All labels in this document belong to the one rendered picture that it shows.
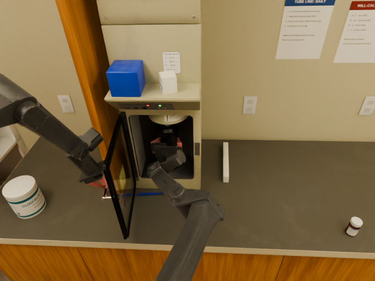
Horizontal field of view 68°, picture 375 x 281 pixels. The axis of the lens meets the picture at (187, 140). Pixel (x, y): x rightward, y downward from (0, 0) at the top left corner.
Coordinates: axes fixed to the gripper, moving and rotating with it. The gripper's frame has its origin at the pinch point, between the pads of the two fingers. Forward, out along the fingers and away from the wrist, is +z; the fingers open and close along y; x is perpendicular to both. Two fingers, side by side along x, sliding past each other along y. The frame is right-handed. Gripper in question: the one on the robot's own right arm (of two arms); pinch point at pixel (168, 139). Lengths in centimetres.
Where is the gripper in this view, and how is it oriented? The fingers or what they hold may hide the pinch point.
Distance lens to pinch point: 128.5
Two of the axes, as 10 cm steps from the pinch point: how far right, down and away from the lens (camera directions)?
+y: -10.0, -0.2, 0.9
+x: 0.4, 7.8, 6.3
